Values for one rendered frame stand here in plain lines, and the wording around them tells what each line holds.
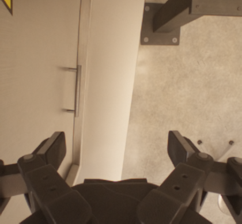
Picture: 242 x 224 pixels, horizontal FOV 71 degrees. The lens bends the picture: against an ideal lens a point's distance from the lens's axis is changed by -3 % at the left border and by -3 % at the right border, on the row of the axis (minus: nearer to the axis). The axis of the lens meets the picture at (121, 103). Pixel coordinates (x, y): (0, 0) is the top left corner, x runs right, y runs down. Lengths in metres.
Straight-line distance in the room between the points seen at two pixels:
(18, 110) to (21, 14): 0.13
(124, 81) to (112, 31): 0.17
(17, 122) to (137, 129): 1.32
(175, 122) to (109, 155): 0.98
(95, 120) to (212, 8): 0.50
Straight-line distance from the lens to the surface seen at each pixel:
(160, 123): 1.55
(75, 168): 0.70
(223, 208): 1.59
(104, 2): 0.63
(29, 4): 0.30
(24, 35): 0.28
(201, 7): 0.55
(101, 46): 0.61
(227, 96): 1.71
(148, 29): 1.43
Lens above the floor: 1.41
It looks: 75 degrees down
